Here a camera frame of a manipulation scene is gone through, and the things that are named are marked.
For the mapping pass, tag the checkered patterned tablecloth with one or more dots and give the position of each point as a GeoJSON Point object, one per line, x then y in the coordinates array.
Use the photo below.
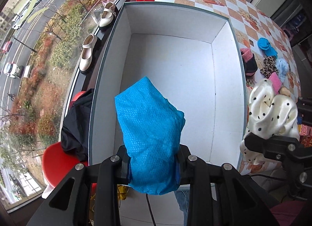
{"type": "Point", "coordinates": [245, 24]}

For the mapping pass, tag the black garment on chair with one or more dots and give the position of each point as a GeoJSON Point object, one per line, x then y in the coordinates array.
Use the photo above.
{"type": "Point", "coordinates": [75, 129]}

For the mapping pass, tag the blue dotted cloth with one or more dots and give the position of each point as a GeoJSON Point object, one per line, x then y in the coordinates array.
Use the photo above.
{"type": "Point", "coordinates": [151, 128]}

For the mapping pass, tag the red plastic chair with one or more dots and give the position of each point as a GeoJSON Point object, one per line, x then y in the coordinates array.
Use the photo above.
{"type": "Point", "coordinates": [56, 164]}

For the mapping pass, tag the beige knit sock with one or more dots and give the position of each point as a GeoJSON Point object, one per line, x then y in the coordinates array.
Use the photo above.
{"type": "Point", "coordinates": [285, 91]}

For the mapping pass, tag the cream shoe near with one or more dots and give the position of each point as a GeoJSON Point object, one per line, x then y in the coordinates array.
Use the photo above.
{"type": "Point", "coordinates": [86, 55]}

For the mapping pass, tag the light blue fluffy cloth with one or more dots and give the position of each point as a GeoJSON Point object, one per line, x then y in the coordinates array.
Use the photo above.
{"type": "Point", "coordinates": [282, 67]}

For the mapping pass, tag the white open storage box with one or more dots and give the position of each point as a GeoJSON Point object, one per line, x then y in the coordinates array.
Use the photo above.
{"type": "Point", "coordinates": [192, 57]}

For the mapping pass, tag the cream shoe far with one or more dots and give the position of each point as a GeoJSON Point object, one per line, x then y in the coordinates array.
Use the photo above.
{"type": "Point", "coordinates": [107, 15]}

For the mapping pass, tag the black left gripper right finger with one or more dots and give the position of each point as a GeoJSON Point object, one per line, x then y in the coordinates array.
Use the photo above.
{"type": "Point", "coordinates": [220, 195]}

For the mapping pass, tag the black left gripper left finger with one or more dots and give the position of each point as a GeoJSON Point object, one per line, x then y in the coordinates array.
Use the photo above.
{"type": "Point", "coordinates": [69, 202]}

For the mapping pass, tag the white polka dot satin cloth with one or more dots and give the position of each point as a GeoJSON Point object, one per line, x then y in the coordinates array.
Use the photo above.
{"type": "Point", "coordinates": [270, 114]}

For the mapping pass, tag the cream shoe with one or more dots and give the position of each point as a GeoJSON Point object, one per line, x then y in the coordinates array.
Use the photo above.
{"type": "Point", "coordinates": [107, 15]}
{"type": "Point", "coordinates": [86, 55]}

